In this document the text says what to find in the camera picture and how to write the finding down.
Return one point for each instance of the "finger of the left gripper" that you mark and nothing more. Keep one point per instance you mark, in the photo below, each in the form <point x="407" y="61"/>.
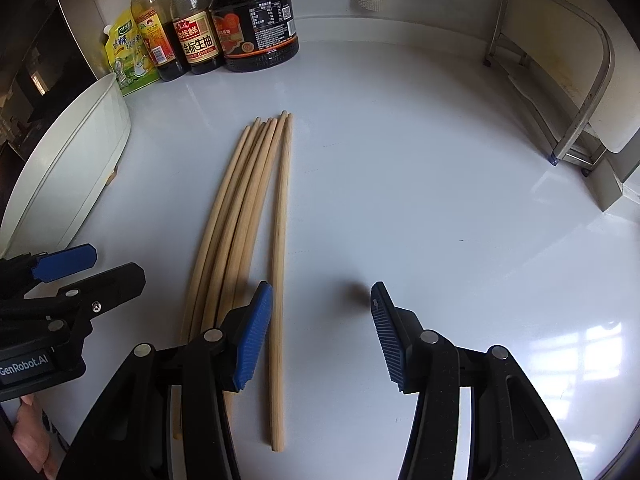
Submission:
<point x="47" y="268"/>
<point x="86" y="299"/>

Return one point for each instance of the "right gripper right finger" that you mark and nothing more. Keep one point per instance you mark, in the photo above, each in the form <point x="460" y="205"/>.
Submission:
<point x="513" y="434"/>

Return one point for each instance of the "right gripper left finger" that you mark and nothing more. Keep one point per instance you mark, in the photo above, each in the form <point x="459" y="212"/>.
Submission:
<point x="127" y="433"/>

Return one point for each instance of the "left human hand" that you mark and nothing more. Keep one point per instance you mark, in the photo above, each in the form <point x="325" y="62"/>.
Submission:
<point x="32" y="438"/>

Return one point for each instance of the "white plastic basin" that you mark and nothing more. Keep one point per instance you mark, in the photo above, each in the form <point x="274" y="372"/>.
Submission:
<point x="67" y="172"/>

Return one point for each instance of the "yellow green seasoning pouch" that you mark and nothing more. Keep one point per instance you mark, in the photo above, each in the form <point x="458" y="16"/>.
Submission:
<point x="127" y="55"/>

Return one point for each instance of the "stainless steel range hood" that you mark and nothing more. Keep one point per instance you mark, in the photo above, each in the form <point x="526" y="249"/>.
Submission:
<point x="51" y="51"/>

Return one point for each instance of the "yellow cap vinegar bottle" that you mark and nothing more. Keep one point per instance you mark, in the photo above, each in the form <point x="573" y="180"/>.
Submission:
<point x="154" y="22"/>

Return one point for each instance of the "soy sauce bottle brown label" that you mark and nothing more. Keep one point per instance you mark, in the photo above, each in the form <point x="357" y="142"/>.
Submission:
<point x="196" y="33"/>

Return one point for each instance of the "metal cutting board rack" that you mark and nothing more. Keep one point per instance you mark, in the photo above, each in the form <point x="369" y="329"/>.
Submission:
<point x="564" y="128"/>

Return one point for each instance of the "large dark soy sauce jug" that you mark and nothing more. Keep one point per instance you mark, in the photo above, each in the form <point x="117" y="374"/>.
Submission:
<point x="255" y="34"/>

